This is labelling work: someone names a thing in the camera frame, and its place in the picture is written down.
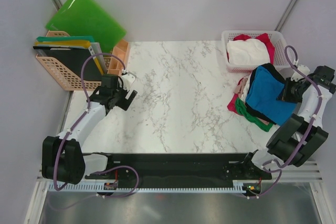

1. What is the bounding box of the blue t-shirt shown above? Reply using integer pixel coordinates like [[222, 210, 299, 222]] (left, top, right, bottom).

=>
[[245, 66, 297, 126]]

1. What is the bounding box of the black t-shirt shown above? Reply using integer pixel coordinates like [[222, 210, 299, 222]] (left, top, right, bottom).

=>
[[244, 62, 286, 125]]

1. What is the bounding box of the green t-shirt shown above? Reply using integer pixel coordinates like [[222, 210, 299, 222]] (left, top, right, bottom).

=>
[[235, 98, 274, 132]]

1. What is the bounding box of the pink t-shirt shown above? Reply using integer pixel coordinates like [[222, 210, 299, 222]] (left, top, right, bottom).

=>
[[233, 77, 271, 125]]

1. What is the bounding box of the red t-shirt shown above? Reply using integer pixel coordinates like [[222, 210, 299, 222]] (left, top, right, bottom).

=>
[[233, 34, 275, 64], [227, 94, 238, 114]]

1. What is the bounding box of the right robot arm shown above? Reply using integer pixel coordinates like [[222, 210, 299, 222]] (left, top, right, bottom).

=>
[[240, 66, 335, 179]]

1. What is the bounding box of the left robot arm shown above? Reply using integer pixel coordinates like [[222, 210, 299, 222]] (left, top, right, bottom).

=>
[[41, 72, 137, 190]]

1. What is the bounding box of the white plastic basket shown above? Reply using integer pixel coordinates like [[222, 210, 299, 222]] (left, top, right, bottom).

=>
[[221, 30, 289, 73]]

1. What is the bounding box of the orange file rack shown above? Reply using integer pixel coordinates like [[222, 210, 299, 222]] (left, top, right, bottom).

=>
[[35, 30, 106, 92]]

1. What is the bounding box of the orange compartment tray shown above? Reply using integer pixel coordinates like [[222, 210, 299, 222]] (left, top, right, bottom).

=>
[[107, 39, 130, 75]]

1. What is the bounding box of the red t-shirt in basket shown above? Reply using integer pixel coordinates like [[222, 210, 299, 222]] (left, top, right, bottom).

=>
[[233, 34, 275, 64]]

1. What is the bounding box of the black folder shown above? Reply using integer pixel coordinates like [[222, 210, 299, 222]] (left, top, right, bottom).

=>
[[33, 46, 102, 81]]

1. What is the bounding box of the yellow folder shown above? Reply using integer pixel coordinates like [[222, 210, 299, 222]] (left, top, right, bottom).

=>
[[34, 40, 91, 49]]

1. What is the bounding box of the teal folder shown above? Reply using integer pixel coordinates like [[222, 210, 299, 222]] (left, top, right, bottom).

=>
[[36, 36, 95, 42]]

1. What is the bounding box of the green plastic board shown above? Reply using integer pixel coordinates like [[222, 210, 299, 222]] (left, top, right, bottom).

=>
[[46, 0, 127, 52]]

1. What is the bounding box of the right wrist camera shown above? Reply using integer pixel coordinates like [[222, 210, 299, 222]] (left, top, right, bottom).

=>
[[292, 64, 310, 81]]

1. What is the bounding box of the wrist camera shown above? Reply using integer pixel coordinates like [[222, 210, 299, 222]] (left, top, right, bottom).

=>
[[292, 64, 310, 81], [121, 72, 136, 90]]

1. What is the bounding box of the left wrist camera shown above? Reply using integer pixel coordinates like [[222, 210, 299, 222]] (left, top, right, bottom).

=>
[[121, 72, 136, 90]]

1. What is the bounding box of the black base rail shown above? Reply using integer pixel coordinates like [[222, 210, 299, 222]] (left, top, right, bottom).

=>
[[85, 153, 272, 188]]

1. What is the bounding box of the white cable duct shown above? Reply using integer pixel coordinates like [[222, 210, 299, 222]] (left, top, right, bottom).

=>
[[48, 179, 272, 194]]

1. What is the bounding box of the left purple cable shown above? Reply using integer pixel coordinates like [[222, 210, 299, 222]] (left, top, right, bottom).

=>
[[53, 53, 140, 198]]

